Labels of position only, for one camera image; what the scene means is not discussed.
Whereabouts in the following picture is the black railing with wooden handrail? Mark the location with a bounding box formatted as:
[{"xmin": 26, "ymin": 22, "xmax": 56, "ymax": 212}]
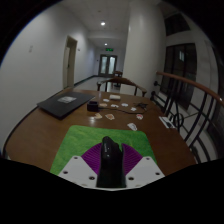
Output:
[{"xmin": 150, "ymin": 70, "xmax": 224, "ymax": 164}]

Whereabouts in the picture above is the open side door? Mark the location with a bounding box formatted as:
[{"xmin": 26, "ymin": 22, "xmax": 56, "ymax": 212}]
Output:
[{"xmin": 62, "ymin": 35, "xmax": 79, "ymax": 90}]

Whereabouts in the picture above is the wooden chair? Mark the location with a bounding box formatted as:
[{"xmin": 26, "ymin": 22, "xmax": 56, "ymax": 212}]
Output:
[{"xmin": 112, "ymin": 69, "xmax": 124, "ymax": 80}]

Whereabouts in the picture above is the flat black box with label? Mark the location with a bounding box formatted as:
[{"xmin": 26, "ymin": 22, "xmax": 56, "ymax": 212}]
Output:
[{"xmin": 36, "ymin": 91, "xmax": 96, "ymax": 120}]

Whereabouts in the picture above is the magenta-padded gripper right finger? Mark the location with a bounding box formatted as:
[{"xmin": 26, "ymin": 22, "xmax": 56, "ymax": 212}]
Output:
[{"xmin": 121, "ymin": 143, "xmax": 166, "ymax": 188}]

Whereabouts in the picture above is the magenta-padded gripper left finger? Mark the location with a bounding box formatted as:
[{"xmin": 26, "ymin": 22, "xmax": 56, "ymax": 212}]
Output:
[{"xmin": 57, "ymin": 142, "xmax": 103, "ymax": 188}]

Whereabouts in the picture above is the green mouse pad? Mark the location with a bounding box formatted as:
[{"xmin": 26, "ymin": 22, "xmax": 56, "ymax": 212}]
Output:
[{"xmin": 49, "ymin": 124, "xmax": 158, "ymax": 176}]

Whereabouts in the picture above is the black computer mouse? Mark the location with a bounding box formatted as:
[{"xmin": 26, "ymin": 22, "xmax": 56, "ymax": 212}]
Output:
[{"xmin": 95, "ymin": 135, "xmax": 128, "ymax": 189}]

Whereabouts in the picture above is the white flat device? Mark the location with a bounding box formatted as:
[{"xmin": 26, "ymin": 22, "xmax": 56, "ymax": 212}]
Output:
[{"xmin": 158, "ymin": 115, "xmax": 176, "ymax": 130}]

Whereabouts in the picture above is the glass double door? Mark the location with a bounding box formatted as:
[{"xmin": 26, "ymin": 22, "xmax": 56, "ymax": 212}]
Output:
[{"xmin": 98, "ymin": 54, "xmax": 118, "ymax": 77}]

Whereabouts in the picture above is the small black box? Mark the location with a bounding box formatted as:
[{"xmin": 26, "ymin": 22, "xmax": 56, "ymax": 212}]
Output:
[{"xmin": 86, "ymin": 100, "xmax": 100, "ymax": 113}]

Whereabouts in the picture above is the dark framed window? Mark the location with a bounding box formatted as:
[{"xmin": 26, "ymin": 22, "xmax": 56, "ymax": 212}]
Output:
[{"xmin": 160, "ymin": 43, "xmax": 198, "ymax": 102}]

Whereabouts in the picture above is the wooden armchair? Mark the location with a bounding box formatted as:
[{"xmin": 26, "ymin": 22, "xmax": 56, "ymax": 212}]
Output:
[{"xmin": 96, "ymin": 76, "xmax": 148, "ymax": 98}]

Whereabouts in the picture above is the black cable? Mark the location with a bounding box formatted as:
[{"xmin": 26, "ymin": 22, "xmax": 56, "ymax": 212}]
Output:
[{"xmin": 99, "ymin": 101, "xmax": 151, "ymax": 116}]

